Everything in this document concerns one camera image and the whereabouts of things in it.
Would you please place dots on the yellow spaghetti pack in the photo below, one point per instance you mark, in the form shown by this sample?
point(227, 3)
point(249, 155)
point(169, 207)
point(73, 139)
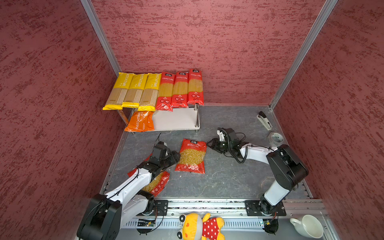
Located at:
point(149, 98)
point(119, 91)
point(135, 91)

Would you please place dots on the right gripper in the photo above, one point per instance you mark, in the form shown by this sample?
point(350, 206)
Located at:
point(214, 144)

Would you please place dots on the red macaroni bag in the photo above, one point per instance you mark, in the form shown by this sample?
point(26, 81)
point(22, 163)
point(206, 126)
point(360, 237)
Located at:
point(157, 185)
point(192, 157)

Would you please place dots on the yellow plush toy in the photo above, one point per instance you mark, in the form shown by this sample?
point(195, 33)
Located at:
point(197, 228)

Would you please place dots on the white two-tier shelf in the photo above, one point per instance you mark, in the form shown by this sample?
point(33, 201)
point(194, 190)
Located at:
point(180, 119)

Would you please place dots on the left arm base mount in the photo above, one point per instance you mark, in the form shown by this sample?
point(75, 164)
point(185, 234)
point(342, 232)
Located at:
point(157, 208)

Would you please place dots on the white black stapler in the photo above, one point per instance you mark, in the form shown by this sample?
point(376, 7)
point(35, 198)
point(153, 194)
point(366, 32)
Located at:
point(264, 120)

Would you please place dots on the orange pasta bag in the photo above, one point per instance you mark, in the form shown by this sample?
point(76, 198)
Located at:
point(141, 122)

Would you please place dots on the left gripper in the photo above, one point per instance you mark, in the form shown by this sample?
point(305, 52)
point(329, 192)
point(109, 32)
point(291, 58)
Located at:
point(173, 157)

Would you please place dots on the white ceramic cup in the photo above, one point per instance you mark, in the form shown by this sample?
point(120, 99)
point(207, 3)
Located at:
point(308, 226)

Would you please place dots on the red spaghetti pack large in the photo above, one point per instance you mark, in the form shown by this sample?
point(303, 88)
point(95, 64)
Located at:
point(165, 92)

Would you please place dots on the grey tape roll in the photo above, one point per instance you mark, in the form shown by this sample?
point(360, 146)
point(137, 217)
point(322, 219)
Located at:
point(276, 139)

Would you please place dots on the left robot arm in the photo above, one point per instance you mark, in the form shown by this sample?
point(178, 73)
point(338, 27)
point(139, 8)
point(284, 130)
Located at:
point(106, 214)

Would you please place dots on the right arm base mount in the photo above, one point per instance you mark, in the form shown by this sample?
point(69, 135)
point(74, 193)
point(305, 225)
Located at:
point(257, 208)

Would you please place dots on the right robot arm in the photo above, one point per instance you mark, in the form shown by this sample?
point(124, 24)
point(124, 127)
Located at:
point(286, 166)

